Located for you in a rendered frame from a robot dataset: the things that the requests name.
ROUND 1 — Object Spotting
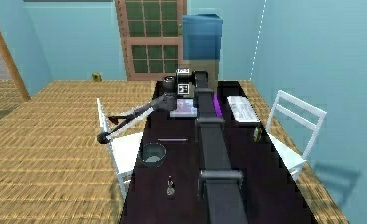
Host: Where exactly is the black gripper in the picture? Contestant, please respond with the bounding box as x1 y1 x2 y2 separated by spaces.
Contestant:
96 75 179 145

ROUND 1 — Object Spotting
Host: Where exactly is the dark grey bowl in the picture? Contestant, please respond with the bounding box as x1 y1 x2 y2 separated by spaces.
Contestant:
138 142 167 169

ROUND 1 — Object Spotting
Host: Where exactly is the white chair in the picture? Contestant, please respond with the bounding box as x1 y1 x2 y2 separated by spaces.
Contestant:
264 89 328 183
96 97 152 201

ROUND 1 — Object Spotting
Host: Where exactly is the thin grey pencil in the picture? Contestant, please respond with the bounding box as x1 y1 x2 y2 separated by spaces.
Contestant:
156 137 189 143

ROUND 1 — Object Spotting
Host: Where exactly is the pale purple book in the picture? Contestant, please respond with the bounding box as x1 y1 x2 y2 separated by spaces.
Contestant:
169 98 199 118

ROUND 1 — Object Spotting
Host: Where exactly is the dark wooden table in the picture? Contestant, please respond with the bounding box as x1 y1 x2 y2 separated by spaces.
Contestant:
119 79 320 224

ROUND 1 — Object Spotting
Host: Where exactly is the brown door with green panes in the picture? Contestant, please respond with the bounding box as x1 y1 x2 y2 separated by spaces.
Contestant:
114 0 188 82

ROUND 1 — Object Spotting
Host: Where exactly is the purple strip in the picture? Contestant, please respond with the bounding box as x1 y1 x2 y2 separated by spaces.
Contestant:
212 93 224 119

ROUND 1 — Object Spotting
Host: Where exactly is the blue and tan cabinet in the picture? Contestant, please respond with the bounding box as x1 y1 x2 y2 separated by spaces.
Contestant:
181 13 224 88

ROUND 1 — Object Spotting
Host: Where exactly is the white newspaper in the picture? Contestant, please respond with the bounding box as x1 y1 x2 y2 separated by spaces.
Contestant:
226 95 262 125

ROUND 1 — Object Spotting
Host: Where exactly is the small dark green box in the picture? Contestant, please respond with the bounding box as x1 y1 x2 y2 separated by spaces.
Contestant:
252 126 262 143

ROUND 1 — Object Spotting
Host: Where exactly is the brown wooden door frame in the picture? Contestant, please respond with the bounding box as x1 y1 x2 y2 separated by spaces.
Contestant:
0 13 32 102

